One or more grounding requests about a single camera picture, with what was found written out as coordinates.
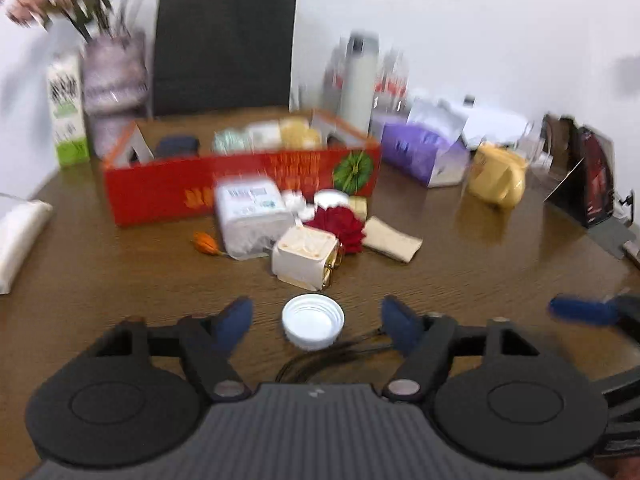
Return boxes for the white tissue packet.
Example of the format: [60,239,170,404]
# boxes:
[214,176,297,261]

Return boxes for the beige fabric pouch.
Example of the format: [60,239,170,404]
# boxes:
[361,216,423,263]

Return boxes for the green white milk carton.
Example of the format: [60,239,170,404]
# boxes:
[46,55,91,168]

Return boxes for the black paper bag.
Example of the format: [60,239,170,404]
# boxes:
[152,0,299,117]

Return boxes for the white power strip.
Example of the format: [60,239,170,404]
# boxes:
[0,195,53,295]

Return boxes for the red cardboard box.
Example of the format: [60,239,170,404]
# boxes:
[102,109,383,228]

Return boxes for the small orange ornament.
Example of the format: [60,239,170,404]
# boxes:
[192,231,223,257]

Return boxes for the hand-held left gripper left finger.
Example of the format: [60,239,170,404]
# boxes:
[95,297,254,403]

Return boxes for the gold metal clip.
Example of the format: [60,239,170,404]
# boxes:
[322,244,346,288]

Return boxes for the purple tissue pack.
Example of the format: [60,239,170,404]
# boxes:
[381,97,471,188]

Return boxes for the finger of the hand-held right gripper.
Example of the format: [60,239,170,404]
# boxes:
[549,292,640,346]

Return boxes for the brown wooden desk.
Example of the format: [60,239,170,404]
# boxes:
[0,105,640,411]

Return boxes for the white thermos bottle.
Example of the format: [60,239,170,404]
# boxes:
[337,32,378,123]

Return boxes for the dark red package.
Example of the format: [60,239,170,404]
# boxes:
[542,112,618,228]

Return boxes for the white crumpled tissue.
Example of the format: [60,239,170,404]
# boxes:
[282,190,313,221]

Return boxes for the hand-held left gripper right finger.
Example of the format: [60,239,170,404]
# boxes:
[381,296,543,403]

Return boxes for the white papers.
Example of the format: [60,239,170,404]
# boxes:
[440,100,531,148]

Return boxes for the dark blue case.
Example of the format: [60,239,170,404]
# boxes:
[155,135,201,157]

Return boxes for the dried pink flowers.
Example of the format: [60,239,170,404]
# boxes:
[0,0,166,43]

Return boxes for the purple patterned vase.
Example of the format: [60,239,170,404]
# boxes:
[80,32,151,158]

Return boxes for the red fabric flower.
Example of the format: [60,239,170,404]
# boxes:
[305,205,367,255]

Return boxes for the yellow snack packet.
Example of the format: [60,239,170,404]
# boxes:
[280,117,322,150]

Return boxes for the cotton swab box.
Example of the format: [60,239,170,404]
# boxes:
[271,225,341,292]

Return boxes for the white snack packet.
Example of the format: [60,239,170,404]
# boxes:
[247,122,283,151]

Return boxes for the green tissue packet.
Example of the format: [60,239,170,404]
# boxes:
[212,129,251,155]

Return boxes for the white bottle cap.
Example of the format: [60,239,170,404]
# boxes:
[281,294,346,351]

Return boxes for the clear water bottle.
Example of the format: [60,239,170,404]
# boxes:
[372,52,396,113]
[324,47,347,111]
[392,52,412,111]

